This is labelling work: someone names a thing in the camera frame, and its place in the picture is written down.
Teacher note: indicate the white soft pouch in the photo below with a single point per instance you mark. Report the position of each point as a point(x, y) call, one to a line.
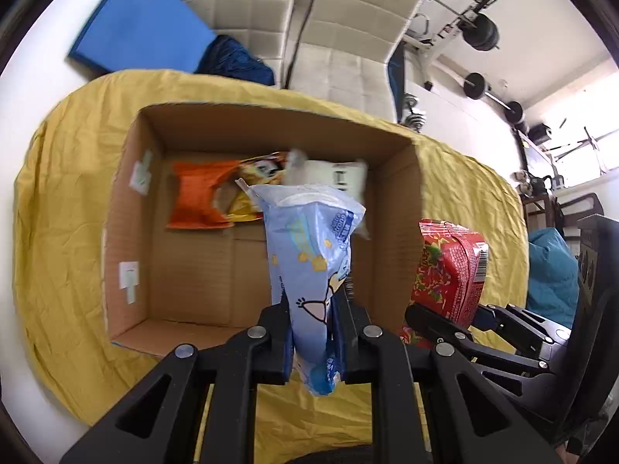
point(347, 177)

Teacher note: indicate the dark blue cloth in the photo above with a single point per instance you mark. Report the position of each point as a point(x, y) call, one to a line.
point(228, 58)

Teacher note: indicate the cardboard box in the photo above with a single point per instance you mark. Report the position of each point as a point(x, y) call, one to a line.
point(163, 287)

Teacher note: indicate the teal beanbag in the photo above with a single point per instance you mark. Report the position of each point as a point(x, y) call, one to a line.
point(553, 277)

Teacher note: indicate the right white chair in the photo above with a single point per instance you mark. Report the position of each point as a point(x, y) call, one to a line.
point(343, 52)

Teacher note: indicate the white weight bench rack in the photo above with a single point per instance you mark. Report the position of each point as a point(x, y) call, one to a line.
point(430, 53)

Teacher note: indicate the light blue tissue pack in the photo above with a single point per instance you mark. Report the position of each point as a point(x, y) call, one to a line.
point(308, 231)

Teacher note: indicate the yellow tablecloth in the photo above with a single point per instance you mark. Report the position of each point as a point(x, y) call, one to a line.
point(62, 194)

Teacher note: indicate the blue foam mat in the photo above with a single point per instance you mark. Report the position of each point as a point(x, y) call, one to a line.
point(142, 34)

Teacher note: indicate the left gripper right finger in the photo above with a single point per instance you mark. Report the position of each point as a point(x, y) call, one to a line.
point(429, 405)

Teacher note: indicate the small chrome dumbbell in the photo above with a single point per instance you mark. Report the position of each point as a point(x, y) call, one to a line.
point(413, 117)

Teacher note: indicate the red snack packet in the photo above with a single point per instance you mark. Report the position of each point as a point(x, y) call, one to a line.
point(452, 271)

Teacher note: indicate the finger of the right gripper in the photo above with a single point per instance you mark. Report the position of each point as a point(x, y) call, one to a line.
point(520, 327)
point(433, 327)

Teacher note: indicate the barbell on rack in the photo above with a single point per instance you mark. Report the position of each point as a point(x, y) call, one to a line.
point(472, 24)

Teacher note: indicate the floor dumbbell bar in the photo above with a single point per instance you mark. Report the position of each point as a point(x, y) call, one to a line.
point(476, 87)

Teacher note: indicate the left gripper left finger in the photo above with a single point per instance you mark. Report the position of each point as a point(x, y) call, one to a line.
point(195, 405)

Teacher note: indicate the orange snack bag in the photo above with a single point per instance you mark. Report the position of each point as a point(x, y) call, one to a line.
point(208, 196)

